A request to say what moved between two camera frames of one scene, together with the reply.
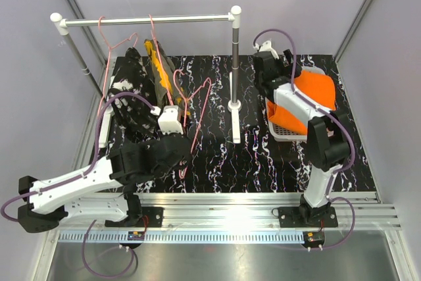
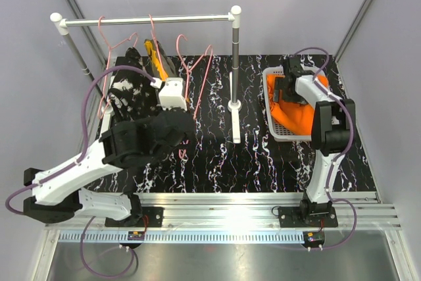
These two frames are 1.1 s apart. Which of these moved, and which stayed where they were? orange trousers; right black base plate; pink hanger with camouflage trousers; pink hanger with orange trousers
Moved: pink hanger with orange trousers
Stayed: orange trousers; right black base plate; pink hanger with camouflage trousers
